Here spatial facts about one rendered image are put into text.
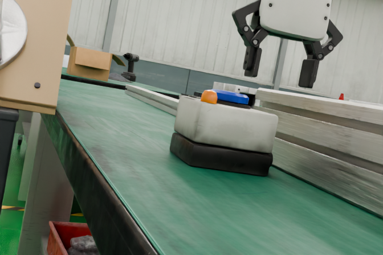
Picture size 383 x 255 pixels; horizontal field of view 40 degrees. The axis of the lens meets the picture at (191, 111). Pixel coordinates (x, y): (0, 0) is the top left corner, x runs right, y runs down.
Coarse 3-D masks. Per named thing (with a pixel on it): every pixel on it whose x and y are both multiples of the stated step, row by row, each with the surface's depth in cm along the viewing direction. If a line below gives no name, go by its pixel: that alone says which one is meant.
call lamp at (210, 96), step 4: (204, 92) 49; (208, 92) 48; (212, 92) 48; (216, 92) 49; (204, 96) 48; (208, 96) 48; (212, 96) 48; (216, 96) 49; (204, 100) 48; (208, 100) 48; (212, 100) 48; (216, 100) 49
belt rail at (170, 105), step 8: (128, 88) 172; (136, 88) 159; (136, 96) 157; (144, 96) 149; (152, 96) 137; (160, 96) 128; (152, 104) 135; (160, 104) 127; (168, 104) 122; (176, 104) 113; (168, 112) 118; (176, 112) 112
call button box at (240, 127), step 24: (192, 120) 49; (216, 120) 48; (240, 120) 49; (264, 120) 50; (192, 144) 48; (216, 144) 49; (240, 144) 49; (264, 144) 50; (216, 168) 49; (240, 168) 50; (264, 168) 50
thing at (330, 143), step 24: (264, 96) 64; (288, 96) 58; (312, 96) 53; (288, 120) 57; (312, 120) 52; (336, 120) 50; (360, 120) 45; (288, 144) 56; (312, 144) 54; (336, 144) 48; (360, 144) 44; (288, 168) 55; (312, 168) 51; (336, 168) 47; (360, 168) 44; (336, 192) 46; (360, 192) 43
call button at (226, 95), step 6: (216, 90) 52; (222, 90) 52; (222, 96) 51; (228, 96) 51; (234, 96) 51; (240, 96) 51; (246, 96) 52; (234, 102) 52; (240, 102) 51; (246, 102) 52
